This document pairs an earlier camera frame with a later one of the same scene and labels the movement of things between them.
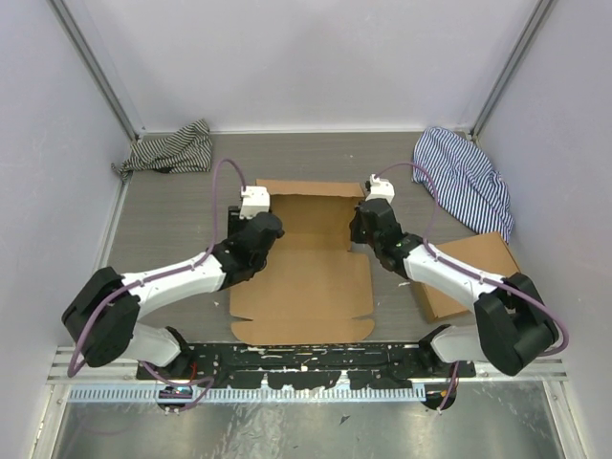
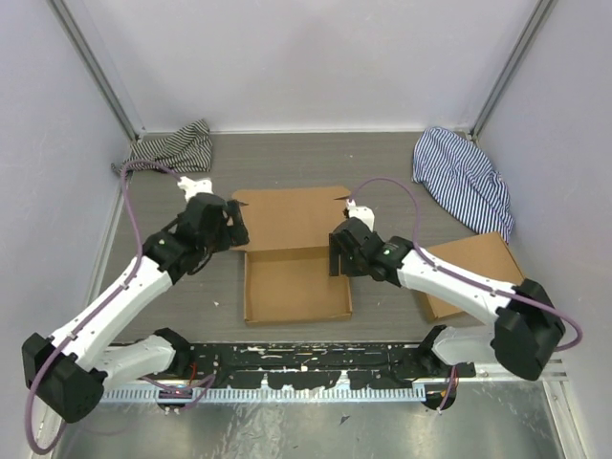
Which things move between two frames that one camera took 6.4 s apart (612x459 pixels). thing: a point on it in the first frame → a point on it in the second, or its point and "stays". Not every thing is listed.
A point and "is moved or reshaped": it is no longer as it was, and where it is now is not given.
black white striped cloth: [187, 148] stays
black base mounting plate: [312, 365] stays
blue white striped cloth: [470, 191] stays
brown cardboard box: [311, 288] is moved or reshaped
